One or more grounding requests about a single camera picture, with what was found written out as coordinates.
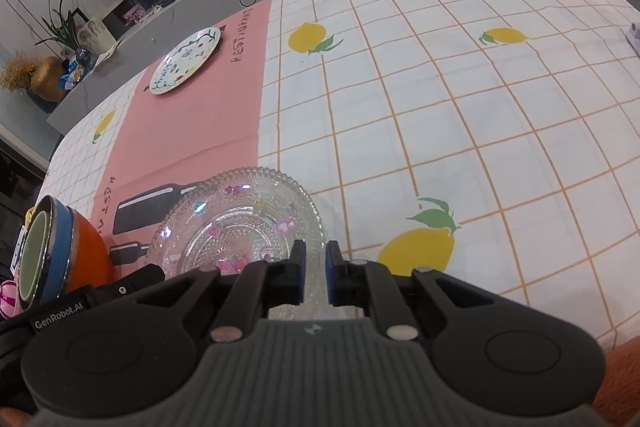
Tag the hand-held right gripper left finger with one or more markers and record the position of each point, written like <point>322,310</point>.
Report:
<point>299,274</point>

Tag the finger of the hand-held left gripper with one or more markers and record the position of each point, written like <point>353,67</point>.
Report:
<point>130,282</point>

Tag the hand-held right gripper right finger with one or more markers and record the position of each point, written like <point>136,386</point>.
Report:
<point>331,277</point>

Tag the steel bowl orange outside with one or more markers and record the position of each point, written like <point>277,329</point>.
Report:
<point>90,252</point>

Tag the green ceramic bowl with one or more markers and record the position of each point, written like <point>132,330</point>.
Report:
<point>35,257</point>

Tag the steel bowl blue outside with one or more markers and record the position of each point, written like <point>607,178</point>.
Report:
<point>60,232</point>

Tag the glass plate coloured dots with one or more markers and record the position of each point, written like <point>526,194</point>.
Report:
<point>240,217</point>

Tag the white and blue box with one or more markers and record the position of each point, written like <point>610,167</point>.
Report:
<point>19,247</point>

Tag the lemon print checked tablecloth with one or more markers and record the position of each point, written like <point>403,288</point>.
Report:
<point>450,107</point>

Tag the blue white snack bag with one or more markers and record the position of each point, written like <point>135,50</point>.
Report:
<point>71,77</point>

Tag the gold vase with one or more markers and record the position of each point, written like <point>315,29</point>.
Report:
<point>47,79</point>

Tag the white painted plate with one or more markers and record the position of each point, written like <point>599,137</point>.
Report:
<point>185,62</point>

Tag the dark blue jar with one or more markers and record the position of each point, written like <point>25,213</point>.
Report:
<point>84,58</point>

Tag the potted plant white printed pot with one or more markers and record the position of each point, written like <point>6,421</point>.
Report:
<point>95,34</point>

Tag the pink picture box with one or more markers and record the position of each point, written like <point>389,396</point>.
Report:
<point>134,15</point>

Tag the small white stand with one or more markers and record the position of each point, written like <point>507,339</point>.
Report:
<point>634,34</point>

